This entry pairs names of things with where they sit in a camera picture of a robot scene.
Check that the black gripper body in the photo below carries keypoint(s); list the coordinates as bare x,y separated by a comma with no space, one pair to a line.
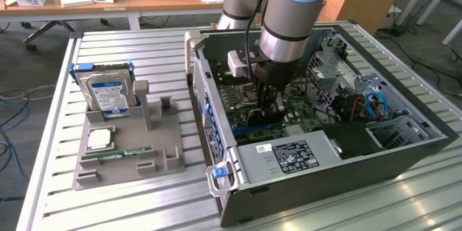
275,75

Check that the black Nvidia graphics card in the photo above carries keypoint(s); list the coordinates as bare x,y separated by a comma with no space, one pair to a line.
259,122

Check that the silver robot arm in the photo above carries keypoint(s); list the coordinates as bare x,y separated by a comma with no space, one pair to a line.
293,12

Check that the CPU socket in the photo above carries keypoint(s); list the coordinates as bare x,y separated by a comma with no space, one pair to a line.
248,93

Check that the green motherboard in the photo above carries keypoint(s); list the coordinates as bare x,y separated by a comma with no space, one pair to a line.
299,109

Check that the blue expansion slot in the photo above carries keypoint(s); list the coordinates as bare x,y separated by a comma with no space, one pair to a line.
252,129

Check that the silver chipset heatsink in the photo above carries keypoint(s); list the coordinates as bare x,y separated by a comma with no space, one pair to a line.
295,131

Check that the perforated metal disk bay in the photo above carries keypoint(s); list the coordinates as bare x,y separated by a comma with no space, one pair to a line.
325,85

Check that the grey power supply unit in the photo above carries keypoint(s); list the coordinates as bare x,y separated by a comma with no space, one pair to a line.
252,160

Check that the blue case release latch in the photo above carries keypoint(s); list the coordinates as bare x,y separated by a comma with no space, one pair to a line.
218,173

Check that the black open PC case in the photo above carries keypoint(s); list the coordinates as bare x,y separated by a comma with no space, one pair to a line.
325,187

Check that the grey metal disk bay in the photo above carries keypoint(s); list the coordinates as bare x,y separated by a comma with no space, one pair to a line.
407,125

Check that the black power strip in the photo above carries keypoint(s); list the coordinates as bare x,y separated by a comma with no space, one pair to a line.
397,30

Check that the grey parts rack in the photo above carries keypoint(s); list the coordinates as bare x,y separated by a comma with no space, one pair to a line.
136,139

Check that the white floor device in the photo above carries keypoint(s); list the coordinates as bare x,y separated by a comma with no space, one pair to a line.
393,14

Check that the hard disk with blue carrier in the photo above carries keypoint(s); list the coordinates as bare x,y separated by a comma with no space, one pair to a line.
108,98

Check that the green RAM stick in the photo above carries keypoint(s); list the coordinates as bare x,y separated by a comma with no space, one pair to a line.
119,153

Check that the silver CPU chip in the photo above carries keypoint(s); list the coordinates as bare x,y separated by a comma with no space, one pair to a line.
99,139

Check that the white table leg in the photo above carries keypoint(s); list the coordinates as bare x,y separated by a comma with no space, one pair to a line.
453,32

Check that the black chair base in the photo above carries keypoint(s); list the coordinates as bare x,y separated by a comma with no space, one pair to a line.
43,29

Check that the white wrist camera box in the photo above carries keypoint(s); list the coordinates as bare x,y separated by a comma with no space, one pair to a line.
238,64

